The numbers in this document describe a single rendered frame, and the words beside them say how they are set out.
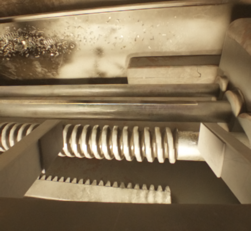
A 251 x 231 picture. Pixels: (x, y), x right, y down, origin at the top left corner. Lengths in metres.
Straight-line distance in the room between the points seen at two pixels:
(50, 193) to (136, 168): 0.12
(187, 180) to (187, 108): 0.10
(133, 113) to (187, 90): 0.10
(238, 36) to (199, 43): 0.21
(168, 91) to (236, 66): 0.10
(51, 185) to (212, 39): 0.44
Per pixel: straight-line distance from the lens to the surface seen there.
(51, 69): 0.59
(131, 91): 0.29
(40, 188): 0.28
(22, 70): 0.65
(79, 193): 0.26
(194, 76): 0.45
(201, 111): 0.25
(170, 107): 0.25
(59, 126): 0.16
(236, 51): 0.28
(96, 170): 0.29
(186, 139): 0.20
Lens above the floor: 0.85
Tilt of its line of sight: 51 degrees down
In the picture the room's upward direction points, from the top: 167 degrees counter-clockwise
